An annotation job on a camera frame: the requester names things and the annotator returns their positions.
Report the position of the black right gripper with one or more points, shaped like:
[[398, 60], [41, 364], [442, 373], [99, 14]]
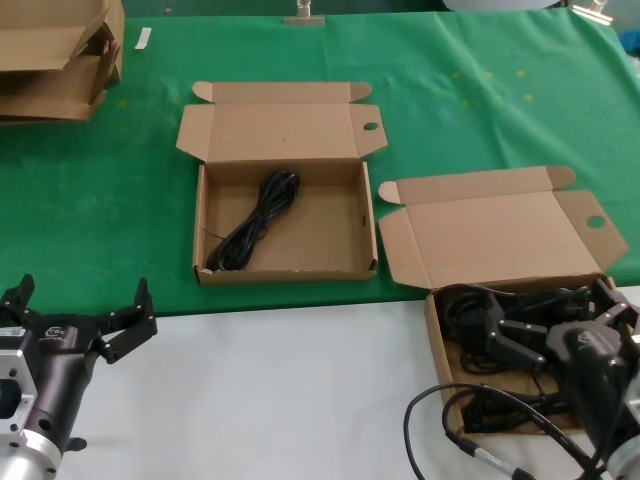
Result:
[[590, 370]]

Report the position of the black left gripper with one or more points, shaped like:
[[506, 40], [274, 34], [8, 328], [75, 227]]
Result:
[[62, 350]]

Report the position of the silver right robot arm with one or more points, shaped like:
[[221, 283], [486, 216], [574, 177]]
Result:
[[627, 462]]

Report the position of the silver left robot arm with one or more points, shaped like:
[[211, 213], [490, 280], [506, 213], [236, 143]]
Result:
[[25, 460]]

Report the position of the open cardboard box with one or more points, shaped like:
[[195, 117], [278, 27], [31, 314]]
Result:
[[280, 130], [500, 235]]

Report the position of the stacked cardboard box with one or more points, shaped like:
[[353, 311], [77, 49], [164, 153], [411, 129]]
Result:
[[30, 15], [30, 97]]

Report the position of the green table cloth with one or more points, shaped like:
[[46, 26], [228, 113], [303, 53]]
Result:
[[450, 100]]

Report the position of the metal table clamp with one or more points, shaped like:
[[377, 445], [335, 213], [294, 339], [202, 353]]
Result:
[[595, 12], [304, 19]]

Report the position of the silver left camera mount bracket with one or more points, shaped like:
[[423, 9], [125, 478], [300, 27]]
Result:
[[17, 380]]

